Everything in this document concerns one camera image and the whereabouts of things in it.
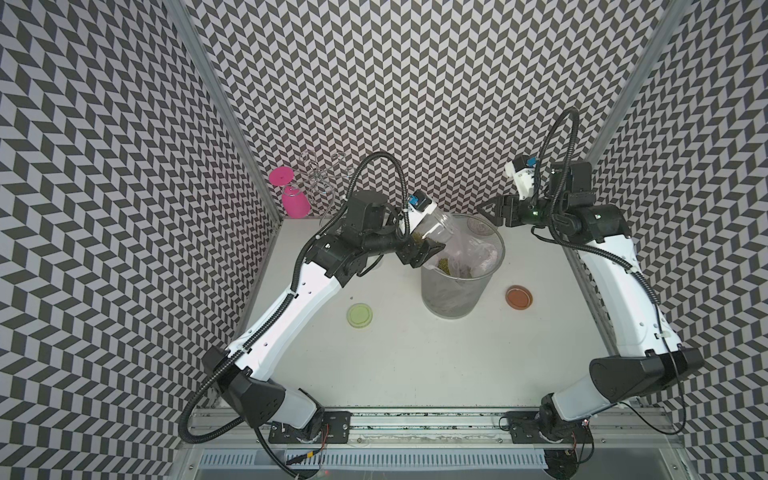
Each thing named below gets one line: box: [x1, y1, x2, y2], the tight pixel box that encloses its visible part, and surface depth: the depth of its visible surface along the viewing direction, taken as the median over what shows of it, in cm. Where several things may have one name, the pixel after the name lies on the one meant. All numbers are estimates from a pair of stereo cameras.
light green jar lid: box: [346, 302, 373, 329], surface depth 93 cm
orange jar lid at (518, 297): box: [505, 285, 533, 311], surface depth 98 cm
